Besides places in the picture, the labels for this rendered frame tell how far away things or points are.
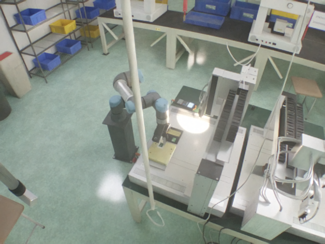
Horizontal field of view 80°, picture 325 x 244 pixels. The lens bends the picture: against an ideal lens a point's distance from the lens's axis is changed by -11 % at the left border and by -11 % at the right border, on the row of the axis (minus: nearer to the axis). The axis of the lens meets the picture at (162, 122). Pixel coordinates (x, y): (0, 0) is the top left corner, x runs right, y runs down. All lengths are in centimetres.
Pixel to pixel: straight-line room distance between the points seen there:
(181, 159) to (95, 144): 149
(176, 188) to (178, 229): 86
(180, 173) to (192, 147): 23
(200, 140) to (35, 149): 213
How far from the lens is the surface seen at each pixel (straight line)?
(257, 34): 330
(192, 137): 162
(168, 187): 139
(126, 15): 61
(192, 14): 404
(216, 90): 132
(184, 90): 218
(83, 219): 234
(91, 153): 270
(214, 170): 105
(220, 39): 334
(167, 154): 147
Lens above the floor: 210
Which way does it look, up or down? 47 degrees down
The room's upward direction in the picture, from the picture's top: straight up
